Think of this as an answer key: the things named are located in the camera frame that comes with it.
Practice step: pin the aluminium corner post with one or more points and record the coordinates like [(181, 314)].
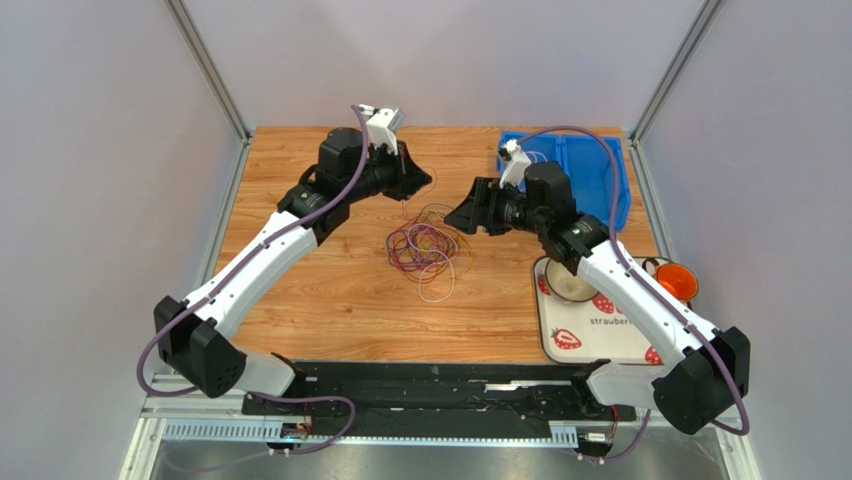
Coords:
[(695, 34), (194, 40)]

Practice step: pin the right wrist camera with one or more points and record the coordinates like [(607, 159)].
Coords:
[(515, 161)]

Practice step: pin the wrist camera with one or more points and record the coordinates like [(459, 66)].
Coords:
[(515, 161), (382, 125)]

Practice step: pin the orange plastic cup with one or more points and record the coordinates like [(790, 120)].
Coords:
[(678, 280)]

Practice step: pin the blue plastic bin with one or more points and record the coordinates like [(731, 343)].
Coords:
[(596, 187)]

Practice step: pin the strawberry print tray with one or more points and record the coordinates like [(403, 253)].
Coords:
[(581, 332)]

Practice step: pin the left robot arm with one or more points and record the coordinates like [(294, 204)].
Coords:
[(193, 335)]

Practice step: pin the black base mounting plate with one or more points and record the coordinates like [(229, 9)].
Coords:
[(476, 401)]

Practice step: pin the left aluminium corner post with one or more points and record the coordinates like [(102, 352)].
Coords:
[(194, 40)]

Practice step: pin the beige bowl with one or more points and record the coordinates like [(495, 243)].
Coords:
[(566, 285)]

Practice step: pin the aluminium frame rail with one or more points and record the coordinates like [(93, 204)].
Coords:
[(195, 417)]

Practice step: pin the right aluminium corner post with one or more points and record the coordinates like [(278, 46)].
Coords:
[(695, 34)]

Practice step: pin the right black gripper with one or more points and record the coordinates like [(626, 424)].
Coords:
[(485, 207)]

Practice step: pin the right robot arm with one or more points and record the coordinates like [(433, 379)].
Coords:
[(704, 370)]

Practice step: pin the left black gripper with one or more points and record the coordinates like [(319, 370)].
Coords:
[(408, 178)]

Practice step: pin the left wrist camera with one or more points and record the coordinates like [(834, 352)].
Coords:
[(382, 125)]

